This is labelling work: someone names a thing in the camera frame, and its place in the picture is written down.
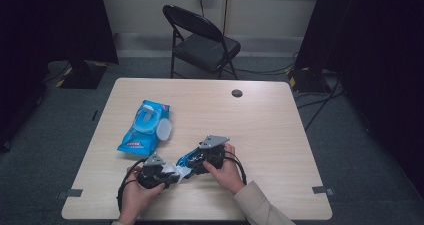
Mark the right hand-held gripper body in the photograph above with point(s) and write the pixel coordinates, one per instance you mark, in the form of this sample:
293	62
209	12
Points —
213	155

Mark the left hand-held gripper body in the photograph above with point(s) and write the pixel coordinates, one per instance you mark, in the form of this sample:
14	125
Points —
151	176

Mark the blue toy car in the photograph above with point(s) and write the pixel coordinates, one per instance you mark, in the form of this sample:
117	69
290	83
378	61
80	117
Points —
186	158

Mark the blue wet wipes pack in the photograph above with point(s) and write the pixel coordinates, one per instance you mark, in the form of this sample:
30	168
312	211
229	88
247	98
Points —
140	141

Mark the person's right hand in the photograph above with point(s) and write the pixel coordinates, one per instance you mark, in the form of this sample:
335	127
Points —
226	176

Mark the person's left hand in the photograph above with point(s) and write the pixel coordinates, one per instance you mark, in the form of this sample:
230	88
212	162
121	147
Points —
133	198

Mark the grey tape piece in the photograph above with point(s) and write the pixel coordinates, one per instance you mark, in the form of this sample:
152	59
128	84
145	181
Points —
321	190
71	193

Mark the black folding chair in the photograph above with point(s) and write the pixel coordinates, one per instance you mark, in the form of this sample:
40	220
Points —
206	51

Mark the black stand base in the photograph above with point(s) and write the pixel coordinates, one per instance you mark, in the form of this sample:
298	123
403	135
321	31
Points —
306	81
83	78

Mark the black curtain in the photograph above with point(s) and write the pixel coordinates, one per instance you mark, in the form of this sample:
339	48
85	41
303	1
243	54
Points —
383	51
50	25

